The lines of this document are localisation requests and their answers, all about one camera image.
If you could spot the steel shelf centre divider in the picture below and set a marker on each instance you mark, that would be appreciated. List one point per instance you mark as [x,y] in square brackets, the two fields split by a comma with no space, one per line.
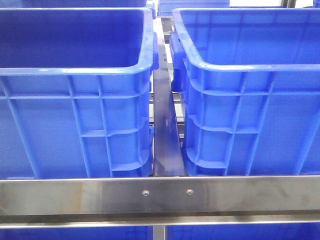
[168,160]

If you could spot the blue crate front left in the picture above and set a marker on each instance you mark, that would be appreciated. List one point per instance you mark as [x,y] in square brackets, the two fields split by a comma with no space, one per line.
[75,92]

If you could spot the blue crate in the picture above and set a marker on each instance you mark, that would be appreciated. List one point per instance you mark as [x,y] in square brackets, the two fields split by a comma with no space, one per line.
[83,3]
[250,82]
[75,92]
[277,231]
[165,7]
[85,233]

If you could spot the blue crate front right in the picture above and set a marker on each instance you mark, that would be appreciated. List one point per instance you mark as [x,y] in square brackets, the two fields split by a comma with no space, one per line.
[250,82]

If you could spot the blue crate rear middle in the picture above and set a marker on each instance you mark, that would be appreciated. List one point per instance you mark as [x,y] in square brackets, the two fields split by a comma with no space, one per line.
[165,7]

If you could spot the blue crate lower left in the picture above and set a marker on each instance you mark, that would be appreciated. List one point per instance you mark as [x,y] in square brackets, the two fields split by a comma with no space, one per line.
[85,233]

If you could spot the blue crate rear left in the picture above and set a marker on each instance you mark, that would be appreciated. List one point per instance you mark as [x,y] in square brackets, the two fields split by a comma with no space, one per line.
[83,3]

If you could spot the blue crate lower right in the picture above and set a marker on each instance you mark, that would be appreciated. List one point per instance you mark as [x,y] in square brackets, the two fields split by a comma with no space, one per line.
[277,231]

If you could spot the steel shelf front rail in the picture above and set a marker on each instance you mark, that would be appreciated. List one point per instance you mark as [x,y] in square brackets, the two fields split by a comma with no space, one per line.
[107,202]

